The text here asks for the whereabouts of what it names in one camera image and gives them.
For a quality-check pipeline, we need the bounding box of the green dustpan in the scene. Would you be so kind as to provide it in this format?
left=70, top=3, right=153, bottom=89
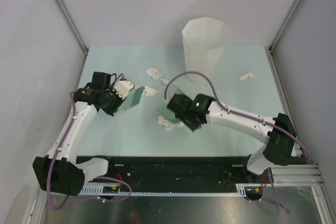
left=156, top=87, right=184, bottom=124

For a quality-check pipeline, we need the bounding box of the green hand brush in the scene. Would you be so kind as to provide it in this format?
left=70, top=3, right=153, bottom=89
left=121, top=86, right=144, bottom=110

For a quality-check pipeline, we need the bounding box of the white plastic waste bin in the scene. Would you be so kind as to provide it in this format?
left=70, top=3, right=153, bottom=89
left=182, top=17, right=231, bottom=78

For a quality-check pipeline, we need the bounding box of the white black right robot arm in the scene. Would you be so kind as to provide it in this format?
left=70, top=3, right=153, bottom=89
left=167, top=94, right=297, bottom=183

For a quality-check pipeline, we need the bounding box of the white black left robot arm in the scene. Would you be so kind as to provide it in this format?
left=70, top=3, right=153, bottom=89
left=33, top=72, right=134, bottom=196

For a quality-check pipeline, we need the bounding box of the small crumpled white paper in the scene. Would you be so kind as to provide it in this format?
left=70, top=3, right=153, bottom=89
left=159, top=78, right=176, bottom=88

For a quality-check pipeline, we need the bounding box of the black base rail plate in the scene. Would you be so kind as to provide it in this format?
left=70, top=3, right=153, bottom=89
left=93, top=156, right=269, bottom=188

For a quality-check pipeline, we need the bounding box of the right aluminium side rail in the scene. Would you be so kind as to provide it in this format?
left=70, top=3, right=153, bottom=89
left=268, top=47, right=302, bottom=156

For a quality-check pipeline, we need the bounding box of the white slotted cable duct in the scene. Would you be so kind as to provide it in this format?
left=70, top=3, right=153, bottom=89
left=79, top=183, right=246, bottom=197

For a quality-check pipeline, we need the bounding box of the left aluminium corner post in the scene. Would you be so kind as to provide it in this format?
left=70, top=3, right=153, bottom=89
left=54, top=0, right=89, bottom=56

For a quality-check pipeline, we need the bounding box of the aluminium corner post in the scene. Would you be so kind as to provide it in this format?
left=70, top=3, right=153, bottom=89
left=54, top=0, right=89, bottom=56
left=270, top=0, right=318, bottom=51

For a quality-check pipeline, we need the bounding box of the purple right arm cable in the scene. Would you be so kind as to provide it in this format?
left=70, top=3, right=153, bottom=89
left=164, top=71, right=312, bottom=215

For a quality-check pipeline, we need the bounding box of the aluminium frame crossbar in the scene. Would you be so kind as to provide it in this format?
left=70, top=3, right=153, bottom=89
left=271, top=165, right=324, bottom=187

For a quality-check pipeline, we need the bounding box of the right aluminium corner post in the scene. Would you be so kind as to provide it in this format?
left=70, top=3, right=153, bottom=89
left=270, top=0, right=318, bottom=51

